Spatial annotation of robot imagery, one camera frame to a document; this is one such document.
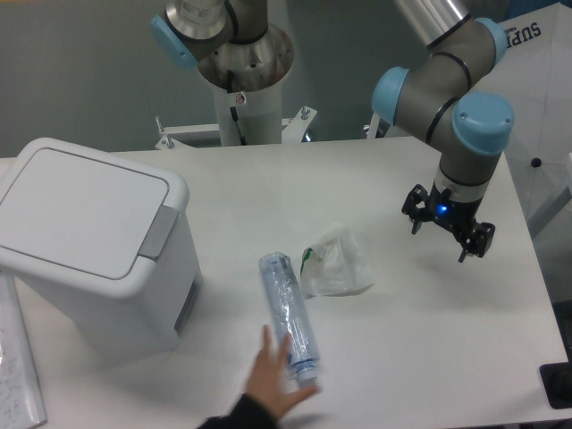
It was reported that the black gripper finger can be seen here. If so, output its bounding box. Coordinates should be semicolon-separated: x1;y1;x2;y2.
458;223;495;263
401;184;432;234

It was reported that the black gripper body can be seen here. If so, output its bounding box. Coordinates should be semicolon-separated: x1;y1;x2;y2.
425;186;482;240

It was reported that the clear plastic water bottle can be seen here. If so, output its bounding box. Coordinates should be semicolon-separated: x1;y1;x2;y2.
258;252;320;388

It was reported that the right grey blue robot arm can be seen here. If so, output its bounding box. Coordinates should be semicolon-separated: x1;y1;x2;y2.
372;1;515;253

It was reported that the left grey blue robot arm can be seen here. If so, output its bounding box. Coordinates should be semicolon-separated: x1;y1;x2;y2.
151;1;505;257

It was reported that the black sleeved forearm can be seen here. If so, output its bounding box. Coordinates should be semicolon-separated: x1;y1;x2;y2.
198;394;278;429

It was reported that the white plastic trash can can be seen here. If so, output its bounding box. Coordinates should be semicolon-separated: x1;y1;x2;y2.
1;138;201;350

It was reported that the bare human hand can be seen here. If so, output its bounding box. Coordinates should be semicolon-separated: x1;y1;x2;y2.
244;324;322;420

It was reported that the crumpled clear plastic bag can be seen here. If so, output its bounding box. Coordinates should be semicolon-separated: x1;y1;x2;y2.
300;224;374;297

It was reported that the black device at edge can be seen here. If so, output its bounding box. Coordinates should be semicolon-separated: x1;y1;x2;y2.
540;362;571;409

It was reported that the white handwritten paper sheet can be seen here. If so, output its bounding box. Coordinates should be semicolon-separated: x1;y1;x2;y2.
1;272;47;428

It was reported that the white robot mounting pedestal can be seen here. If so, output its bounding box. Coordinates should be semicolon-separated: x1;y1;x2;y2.
154;24;318;151

